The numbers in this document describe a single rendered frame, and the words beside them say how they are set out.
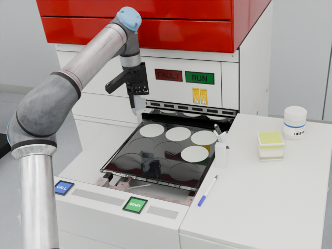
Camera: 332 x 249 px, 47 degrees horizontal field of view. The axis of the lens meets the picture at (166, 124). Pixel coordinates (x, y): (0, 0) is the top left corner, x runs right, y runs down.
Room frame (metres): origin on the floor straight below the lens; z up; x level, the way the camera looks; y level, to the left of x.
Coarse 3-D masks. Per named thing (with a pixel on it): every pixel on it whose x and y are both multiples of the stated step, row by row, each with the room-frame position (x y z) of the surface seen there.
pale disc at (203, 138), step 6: (198, 132) 1.26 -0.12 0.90; (204, 132) 1.26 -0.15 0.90; (210, 132) 1.25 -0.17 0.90; (192, 138) 1.22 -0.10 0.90; (198, 138) 1.22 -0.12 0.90; (204, 138) 1.21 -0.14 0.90; (210, 138) 1.21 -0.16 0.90; (216, 138) 1.20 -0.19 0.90; (198, 144) 1.18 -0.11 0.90; (204, 144) 1.18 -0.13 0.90
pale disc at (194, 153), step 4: (188, 148) 1.16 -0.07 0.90; (192, 148) 1.16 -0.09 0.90; (196, 148) 1.16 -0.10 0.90; (200, 148) 1.15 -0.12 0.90; (204, 148) 1.15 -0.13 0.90; (184, 152) 1.14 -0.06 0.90; (188, 152) 1.14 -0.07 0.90; (192, 152) 1.13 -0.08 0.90; (196, 152) 1.13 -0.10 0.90; (200, 152) 1.13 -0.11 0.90; (204, 152) 1.13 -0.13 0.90; (184, 156) 1.12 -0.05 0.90; (188, 156) 1.11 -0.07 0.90; (192, 156) 1.11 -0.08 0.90; (196, 156) 1.11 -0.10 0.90; (200, 156) 1.10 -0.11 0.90; (204, 156) 1.10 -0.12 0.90; (188, 160) 1.09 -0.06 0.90; (192, 160) 1.09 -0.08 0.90; (196, 160) 1.08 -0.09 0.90; (200, 160) 1.08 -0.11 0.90
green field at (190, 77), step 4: (188, 76) 1.35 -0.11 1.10; (192, 76) 1.35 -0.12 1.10; (196, 76) 1.34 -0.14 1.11; (200, 76) 1.33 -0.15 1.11; (204, 76) 1.32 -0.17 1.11; (208, 76) 1.32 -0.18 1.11; (212, 76) 1.31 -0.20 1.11; (188, 80) 1.35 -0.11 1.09; (192, 80) 1.35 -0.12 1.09; (196, 80) 1.34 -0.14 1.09; (200, 80) 1.33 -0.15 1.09; (204, 80) 1.32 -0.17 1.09; (208, 80) 1.32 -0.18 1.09; (212, 80) 1.31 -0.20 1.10
